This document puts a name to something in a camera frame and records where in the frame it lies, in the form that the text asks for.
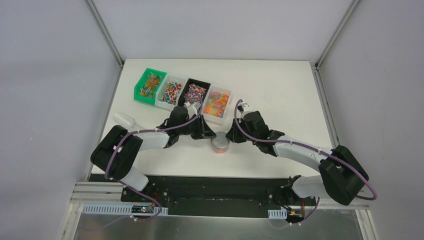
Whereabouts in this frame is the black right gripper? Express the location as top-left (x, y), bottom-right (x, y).
top-left (225, 118), bottom-right (258, 144)

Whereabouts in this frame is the clear jar lid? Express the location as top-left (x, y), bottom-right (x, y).
top-left (210, 131), bottom-right (230, 148)

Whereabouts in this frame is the clear plastic jar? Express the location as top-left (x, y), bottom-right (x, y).
top-left (211, 146), bottom-right (229, 154)

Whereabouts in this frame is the translucent plastic scoop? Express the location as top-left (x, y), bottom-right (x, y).
top-left (112, 112), bottom-right (145, 132)

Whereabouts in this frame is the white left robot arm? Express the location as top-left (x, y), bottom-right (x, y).
top-left (90, 106), bottom-right (217, 203)

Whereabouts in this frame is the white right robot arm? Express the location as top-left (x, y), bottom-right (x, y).
top-left (226, 109), bottom-right (377, 206)

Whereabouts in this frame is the white star candy bin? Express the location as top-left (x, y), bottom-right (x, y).
top-left (202, 84), bottom-right (233, 126)

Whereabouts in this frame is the black swirl lollipop bin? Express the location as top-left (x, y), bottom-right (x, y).
top-left (177, 78), bottom-right (211, 107)

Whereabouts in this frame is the white lollipop bin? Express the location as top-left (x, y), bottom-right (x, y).
top-left (155, 73), bottom-right (188, 111)

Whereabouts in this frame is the green candy bin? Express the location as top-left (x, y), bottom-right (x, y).
top-left (133, 68), bottom-right (168, 106)

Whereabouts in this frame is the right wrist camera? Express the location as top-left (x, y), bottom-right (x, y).
top-left (237, 100), bottom-right (251, 114)

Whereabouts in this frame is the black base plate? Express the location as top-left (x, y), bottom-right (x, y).
top-left (120, 175), bottom-right (316, 218)

